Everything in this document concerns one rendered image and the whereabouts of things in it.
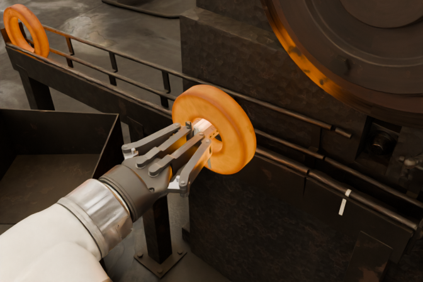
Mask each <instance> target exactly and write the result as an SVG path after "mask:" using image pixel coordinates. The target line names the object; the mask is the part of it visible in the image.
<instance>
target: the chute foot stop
mask: <svg viewBox="0 0 423 282"><path fill-rule="evenodd" d="M18 24H19V28H20V31H21V33H22V35H23V37H24V38H26V34H25V31H24V28H23V25H22V22H18ZM0 31H1V35H2V36H3V40H4V42H5V45H6V42H9V43H12V42H11V40H10V39H9V37H8V34H7V32H6V29H5V27H4V28H1V29H0ZM6 46H7V45H6Z"/></svg>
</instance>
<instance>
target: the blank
mask: <svg viewBox="0 0 423 282"><path fill-rule="evenodd" d="M198 118H202V119H205V120H206V121H209V122H210V123H211V124H212V125H213V126H214V127H215V128H216V129H217V131H218V132H219V134H220V136H221V139H222V142H221V141H219V140H217V139H216V138H215V137H214V138H213V139H211V144H212V155H211V156H210V158H209V159H208V160H207V162H206V164H205V165H204V166H205V167H207V168H208V169H210V170H212V171H214V172H217V173H220V174H234V173H236V172H239V171H240V170H241V169H242V168H243V167H244V166H245V165H246V164H247V163H248V162H249V161H250V160H251V159H252V158H253V156H254V154H255V151H256V134H255V132H254V128H253V126H252V123H251V121H250V119H249V118H248V116H247V115H246V113H245V111H244V110H243V109H242V108H241V106H240V105H239V104H238V103H237V102H236V101H235V100H234V99H233V98H232V97H231V96H229V95H228V94H227V93H225V92H224V91H222V90H220V89H219V88H216V87H213V86H209V85H205V84H200V85H195V86H193V87H191V88H189V89H188V90H187V91H185V92H184V93H183V94H181V95H179V96H178V97H177V98H176V100H175V102H174V104H173V106H172V120H173V124H174V123H180V124H181V126H184V127H185V126H186V125H185V122H186V121H190V122H191V123H193V122H195V121H196V120H197V119H198Z"/></svg>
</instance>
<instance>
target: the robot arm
mask: <svg viewBox="0 0 423 282"><path fill-rule="evenodd" d="M185 125H186V126H185V127H184V126H181V124H180V123H174V124H172V125H170V126H168V127H166V128H163V129H162V130H159V131H158V132H155V133H153V134H152V135H149V136H148V137H145V138H143V139H142V140H139V141H137V142H134V143H130V144H125V145H123V146H122V147H121V149H122V152H123V157H124V161H123V162H122V164H119V165H116V166H115V167H113V168H112V169H110V170H109V171H108V172H106V173H105V174H104V175H102V176H101V177H100V178H99V179H98V180H97V179H88V180H87V181H85V182H84V183H82V184H81V185H80V186H78V187H77V188H76V189H75V190H73V191H72V192H70V193H69V194H68V195H66V196H65V197H63V198H61V199H60V200H59V201H58V202H56V203H55V204H54V205H52V206H51V207H49V208H47V209H45V210H43V211H40V212H38V213H35V214H32V215H30V216H29V217H27V218H25V219H24V220H22V221H20V222H19V223H17V224H16V225H14V226H13V227H11V228H10V229H9V230H7V231H6V232H5V233H3V234H2V235H0V282H112V280H111V279H110V278H109V276H108V275H107V274H106V273H105V271H104V269H103V268H102V266H101V265H100V263H99V261H100V260H101V259H102V258H103V257H105V256H106V255H108V253H109V251H110V250H112V249H113V248H114V247H115V246H116V245H118V244H119V243H120V242H121V241H122V240H123V239H124V238H125V237H126V236H127V235H129V234H130V233H131V232H132V229H133V223H134V222H135V221H137V220H138V219H139V218H140V217H141V216H142V215H143V214H144V213H145V212H147V211H148V210H149V209H150V208H151V207H152V205H153V204H154V203H155V201H156V200H158V199H159V198H163V197H165V196H167V195H168V193H179V194H180V197H182V198H187V197H188V195H189V189H190V186H191V184H192V182H193V181H194V180H195V178H196V177H197V175H198V174H199V172H200V171H201V170H202V168H203V166H204V165H205V164H206V162H207V160H208V159H209V158H210V156H211V155H212V141H211V139H213V138H214V137H215V136H216V135H218V131H217V129H216V128H215V127H214V126H213V125H212V124H211V123H210V122H209V121H206V120H205V119H202V118H198V119H197V120H196V121H195V122H193V123H191V122H190V121H186V122H185ZM173 132H174V133H173ZM172 133H173V134H172ZM187 162H188V163H187ZM186 163H187V164H186ZM185 164H186V166H185V167H184V169H183V170H182V171H181V174H180V176H176V179H175V180H174V181H173V182H171V180H172V178H173V177H174V176H175V175H176V173H177V171H178V170H179V169H180V168H182V167H183V166H184V165H185Z"/></svg>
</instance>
